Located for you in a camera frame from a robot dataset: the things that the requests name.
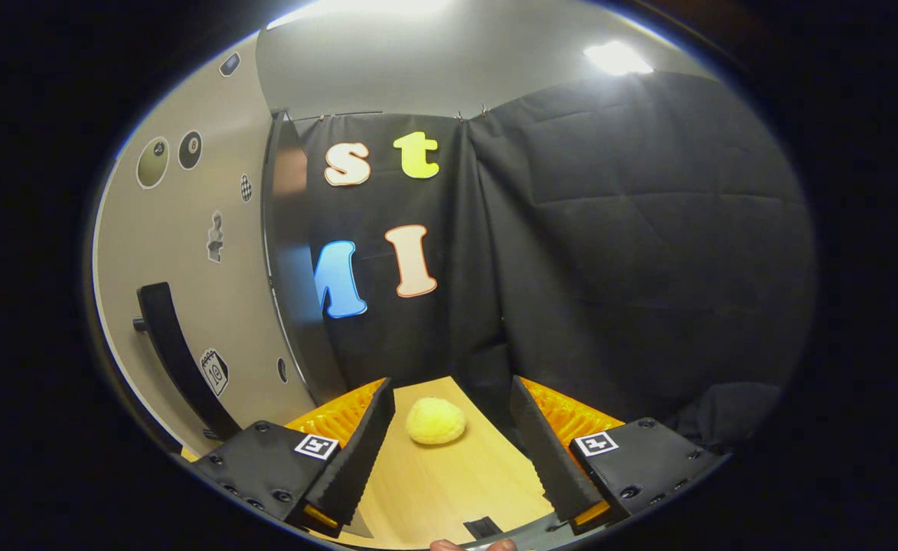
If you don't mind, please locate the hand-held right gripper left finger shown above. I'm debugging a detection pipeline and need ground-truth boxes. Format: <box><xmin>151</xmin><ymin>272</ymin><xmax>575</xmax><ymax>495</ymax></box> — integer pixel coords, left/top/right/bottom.
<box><xmin>188</xmin><ymin>377</ymin><xmax>397</xmax><ymax>539</ymax></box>

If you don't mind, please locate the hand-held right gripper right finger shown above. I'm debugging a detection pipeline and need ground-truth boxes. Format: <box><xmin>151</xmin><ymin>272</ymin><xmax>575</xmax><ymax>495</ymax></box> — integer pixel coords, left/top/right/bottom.
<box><xmin>510</xmin><ymin>375</ymin><xmax>729</xmax><ymax>535</ymax></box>

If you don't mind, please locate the black cabinet door handle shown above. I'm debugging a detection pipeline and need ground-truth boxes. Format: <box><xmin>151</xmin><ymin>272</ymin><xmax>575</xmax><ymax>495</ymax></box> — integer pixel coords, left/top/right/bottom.
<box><xmin>132</xmin><ymin>281</ymin><xmax>244</xmax><ymax>442</ymax></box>

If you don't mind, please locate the light grey cabinet door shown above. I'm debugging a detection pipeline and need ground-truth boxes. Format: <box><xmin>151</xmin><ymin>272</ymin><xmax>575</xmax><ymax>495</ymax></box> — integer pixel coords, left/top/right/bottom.
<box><xmin>93</xmin><ymin>32</ymin><xmax>321</xmax><ymax>455</ymax></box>

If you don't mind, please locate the yellow plush ball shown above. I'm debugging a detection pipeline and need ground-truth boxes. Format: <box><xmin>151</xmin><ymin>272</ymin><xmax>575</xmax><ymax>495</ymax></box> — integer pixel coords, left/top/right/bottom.
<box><xmin>405</xmin><ymin>396</ymin><xmax>468</xmax><ymax>446</ymax></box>

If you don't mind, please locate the black backdrop cloth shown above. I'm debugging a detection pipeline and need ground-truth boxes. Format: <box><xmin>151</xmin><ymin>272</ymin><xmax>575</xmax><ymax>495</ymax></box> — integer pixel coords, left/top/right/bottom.
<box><xmin>296</xmin><ymin>73</ymin><xmax>818</xmax><ymax>454</ymax></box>

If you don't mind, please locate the long ceiling light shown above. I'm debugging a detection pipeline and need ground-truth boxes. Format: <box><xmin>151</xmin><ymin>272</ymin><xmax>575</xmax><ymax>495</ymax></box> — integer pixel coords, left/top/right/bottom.
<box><xmin>265</xmin><ymin>0</ymin><xmax>459</xmax><ymax>31</ymax></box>
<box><xmin>582</xmin><ymin>40</ymin><xmax>655</xmax><ymax>77</ymax></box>

